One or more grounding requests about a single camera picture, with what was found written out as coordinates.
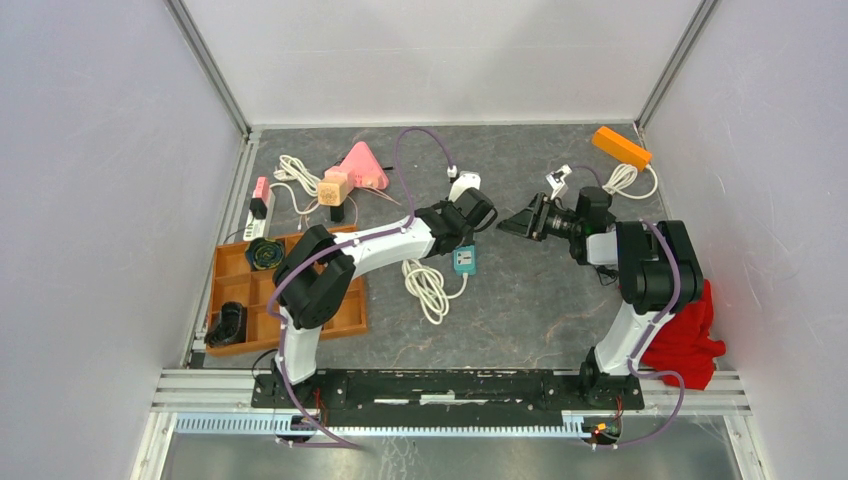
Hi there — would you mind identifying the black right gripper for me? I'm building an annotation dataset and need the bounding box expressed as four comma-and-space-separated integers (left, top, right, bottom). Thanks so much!
495, 192, 581, 243

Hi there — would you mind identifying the teal power strip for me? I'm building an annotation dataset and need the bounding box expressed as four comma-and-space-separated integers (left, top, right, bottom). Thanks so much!
452, 245, 477, 277

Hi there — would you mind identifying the pink triangular power strip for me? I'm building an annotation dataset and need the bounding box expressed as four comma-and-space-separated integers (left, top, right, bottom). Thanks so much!
337, 141, 389, 190

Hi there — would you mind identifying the black block plug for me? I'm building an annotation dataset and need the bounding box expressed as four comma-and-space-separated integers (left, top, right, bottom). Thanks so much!
330, 205, 346, 223

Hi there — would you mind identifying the orange power strip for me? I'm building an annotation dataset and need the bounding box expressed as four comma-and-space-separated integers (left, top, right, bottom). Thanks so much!
591, 126, 652, 171

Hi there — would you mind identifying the beige cube adapter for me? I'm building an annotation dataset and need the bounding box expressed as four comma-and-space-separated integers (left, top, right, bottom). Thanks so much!
317, 170, 353, 207

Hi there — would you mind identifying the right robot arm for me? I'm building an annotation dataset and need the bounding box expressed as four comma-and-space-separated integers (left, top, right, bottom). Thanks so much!
497, 187, 704, 408

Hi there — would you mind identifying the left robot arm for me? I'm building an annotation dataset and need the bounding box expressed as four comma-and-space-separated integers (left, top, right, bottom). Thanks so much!
266, 187, 497, 408

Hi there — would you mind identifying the pink plug adapter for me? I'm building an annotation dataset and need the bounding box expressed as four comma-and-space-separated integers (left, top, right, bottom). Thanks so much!
252, 176, 270, 203

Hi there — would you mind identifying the dark rolled cloth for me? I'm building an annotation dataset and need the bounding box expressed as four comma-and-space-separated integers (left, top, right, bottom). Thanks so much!
245, 237, 285, 271

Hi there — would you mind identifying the white power strip left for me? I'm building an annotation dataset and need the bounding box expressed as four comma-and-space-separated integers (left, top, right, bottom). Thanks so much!
242, 191, 276, 242

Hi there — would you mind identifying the red cloth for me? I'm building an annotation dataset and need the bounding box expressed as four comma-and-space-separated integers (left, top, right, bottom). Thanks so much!
641, 280, 727, 391

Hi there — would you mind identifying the orange wooden tray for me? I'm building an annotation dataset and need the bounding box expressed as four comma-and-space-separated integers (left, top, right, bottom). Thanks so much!
205, 242, 368, 357

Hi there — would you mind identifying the black rolled cloth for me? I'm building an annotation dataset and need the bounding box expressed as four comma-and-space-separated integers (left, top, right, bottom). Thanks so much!
204, 302, 247, 348

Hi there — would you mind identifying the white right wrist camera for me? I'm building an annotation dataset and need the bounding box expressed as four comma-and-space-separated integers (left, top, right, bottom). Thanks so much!
545, 164, 572, 200

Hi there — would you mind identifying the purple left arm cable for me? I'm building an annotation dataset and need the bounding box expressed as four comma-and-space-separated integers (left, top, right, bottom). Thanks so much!
266, 127, 460, 452

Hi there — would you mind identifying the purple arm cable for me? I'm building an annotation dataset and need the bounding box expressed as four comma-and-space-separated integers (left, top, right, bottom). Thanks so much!
569, 164, 687, 450
266, 127, 460, 452

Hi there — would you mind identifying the white coiled cable centre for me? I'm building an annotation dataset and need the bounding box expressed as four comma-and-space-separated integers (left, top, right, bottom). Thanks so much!
401, 258, 470, 327

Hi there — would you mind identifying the pink thin cord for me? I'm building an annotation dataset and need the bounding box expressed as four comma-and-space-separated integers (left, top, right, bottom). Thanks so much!
294, 185, 402, 233

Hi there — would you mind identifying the white coiled cable top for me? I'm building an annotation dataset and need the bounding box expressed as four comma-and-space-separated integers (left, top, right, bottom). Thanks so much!
601, 162, 660, 201

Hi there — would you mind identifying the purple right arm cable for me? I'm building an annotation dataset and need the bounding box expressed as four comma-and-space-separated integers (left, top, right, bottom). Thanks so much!
569, 164, 687, 450

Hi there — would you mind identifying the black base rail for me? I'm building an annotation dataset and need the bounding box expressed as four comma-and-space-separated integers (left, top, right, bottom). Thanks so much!
251, 369, 645, 428

